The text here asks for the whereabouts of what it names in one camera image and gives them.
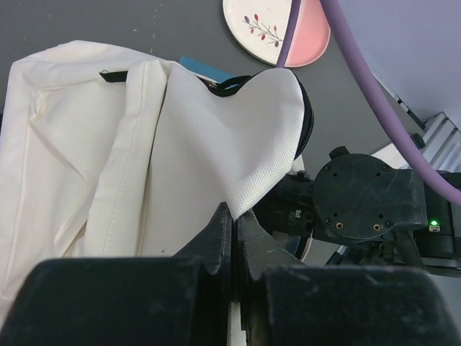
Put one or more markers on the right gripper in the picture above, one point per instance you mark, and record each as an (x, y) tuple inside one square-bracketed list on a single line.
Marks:
[(355, 200)]

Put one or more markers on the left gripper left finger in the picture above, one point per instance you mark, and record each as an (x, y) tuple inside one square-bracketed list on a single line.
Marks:
[(177, 300)]

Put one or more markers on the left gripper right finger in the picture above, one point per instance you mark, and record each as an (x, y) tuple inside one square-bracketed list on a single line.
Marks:
[(284, 302)]

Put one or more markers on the cream canvas backpack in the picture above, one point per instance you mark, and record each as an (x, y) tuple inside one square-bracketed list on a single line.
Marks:
[(107, 152)]

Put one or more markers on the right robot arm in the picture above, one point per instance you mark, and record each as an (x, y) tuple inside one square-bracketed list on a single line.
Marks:
[(438, 243)]

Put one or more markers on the blue wallet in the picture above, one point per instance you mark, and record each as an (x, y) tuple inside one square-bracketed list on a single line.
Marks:
[(204, 70)]

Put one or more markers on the pink cream plate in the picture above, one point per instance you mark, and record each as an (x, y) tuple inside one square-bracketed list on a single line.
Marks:
[(260, 27)]

